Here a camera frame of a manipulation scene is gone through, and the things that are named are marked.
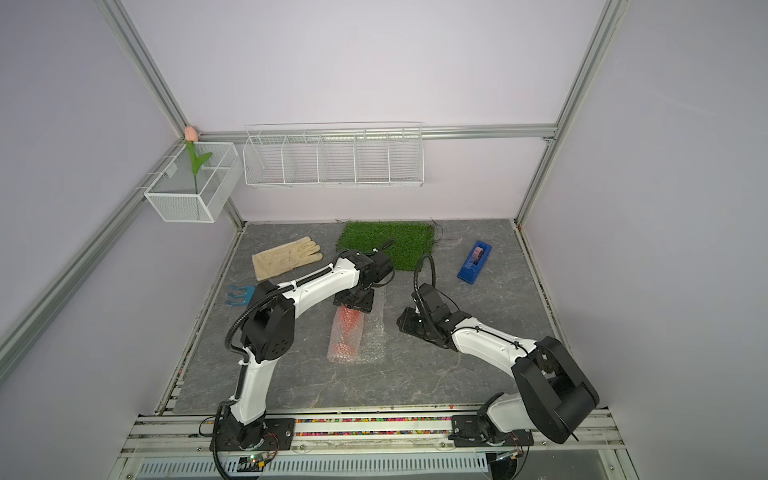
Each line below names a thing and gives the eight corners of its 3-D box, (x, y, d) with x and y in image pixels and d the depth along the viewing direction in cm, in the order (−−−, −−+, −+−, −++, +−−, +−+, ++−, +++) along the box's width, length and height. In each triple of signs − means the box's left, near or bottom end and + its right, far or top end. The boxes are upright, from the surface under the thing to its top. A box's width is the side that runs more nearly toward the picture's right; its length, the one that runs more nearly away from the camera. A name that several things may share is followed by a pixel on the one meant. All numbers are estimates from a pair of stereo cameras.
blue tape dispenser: (457, 278, 106) (460, 266, 101) (473, 251, 114) (477, 239, 109) (474, 286, 104) (479, 275, 98) (489, 258, 112) (494, 246, 106)
